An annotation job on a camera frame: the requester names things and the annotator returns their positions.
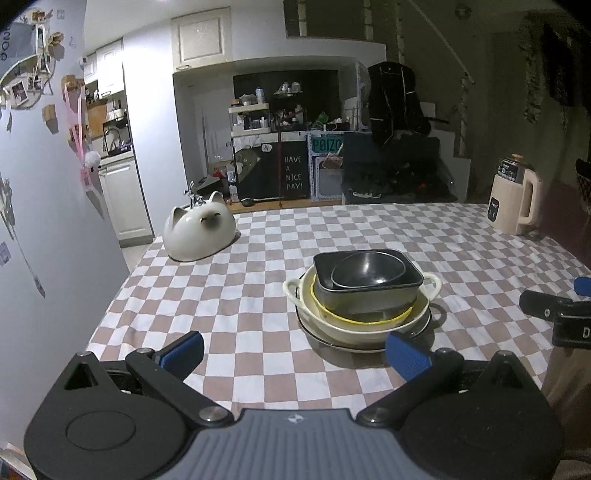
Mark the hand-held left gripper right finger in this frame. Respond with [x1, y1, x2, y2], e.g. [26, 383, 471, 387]
[358, 330, 537, 425]

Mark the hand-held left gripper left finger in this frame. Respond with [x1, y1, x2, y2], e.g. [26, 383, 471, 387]
[60, 330, 234, 425]

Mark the cream bowl with handles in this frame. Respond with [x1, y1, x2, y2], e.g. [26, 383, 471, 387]
[283, 267, 443, 349]

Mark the yellow rimmed bowl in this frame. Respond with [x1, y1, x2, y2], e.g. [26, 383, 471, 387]
[310, 276, 415, 325]

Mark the grey rectangular dish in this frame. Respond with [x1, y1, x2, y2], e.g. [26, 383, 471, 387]
[313, 249, 424, 315]

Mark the white plate dark rim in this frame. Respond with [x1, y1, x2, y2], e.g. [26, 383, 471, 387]
[295, 302, 435, 354]

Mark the black round bowl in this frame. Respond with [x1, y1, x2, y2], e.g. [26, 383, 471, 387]
[331, 251, 408, 289]

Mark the dark red seat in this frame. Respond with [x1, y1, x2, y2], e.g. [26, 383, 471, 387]
[538, 159, 591, 268]

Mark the brown white checkered tablecloth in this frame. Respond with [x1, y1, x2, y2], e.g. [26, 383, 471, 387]
[85, 202, 591, 416]

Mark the beige electric kettle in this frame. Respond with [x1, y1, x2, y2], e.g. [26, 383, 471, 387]
[486, 154, 544, 236]

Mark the white cat-shaped ceramic bowl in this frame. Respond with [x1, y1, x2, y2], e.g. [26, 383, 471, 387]
[164, 191, 237, 261]

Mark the white kitchen base cabinet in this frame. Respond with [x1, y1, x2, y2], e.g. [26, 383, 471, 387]
[99, 159, 155, 243]

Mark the dark sofa with clothes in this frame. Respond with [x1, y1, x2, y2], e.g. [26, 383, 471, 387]
[341, 131, 460, 205]

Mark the dried plant garland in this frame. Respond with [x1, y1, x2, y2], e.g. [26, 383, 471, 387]
[517, 18, 546, 125]

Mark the black chalkboard sign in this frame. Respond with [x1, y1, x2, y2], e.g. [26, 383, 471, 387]
[233, 138, 310, 201]

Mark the white shelf rack with bottles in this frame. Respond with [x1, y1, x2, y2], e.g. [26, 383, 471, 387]
[228, 80, 308, 137]

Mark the pink ribbon with pompom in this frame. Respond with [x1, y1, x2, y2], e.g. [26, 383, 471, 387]
[62, 76, 102, 190]

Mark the white kitchen upper cabinet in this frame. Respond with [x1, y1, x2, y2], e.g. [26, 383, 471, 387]
[85, 39, 125, 97]

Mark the dark wall hanging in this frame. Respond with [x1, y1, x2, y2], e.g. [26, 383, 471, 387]
[542, 23, 591, 107]

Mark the wall photo collage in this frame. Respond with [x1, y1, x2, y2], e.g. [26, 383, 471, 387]
[0, 9, 65, 112]

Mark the white wall cabinet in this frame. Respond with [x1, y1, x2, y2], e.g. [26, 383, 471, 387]
[171, 7, 232, 70]

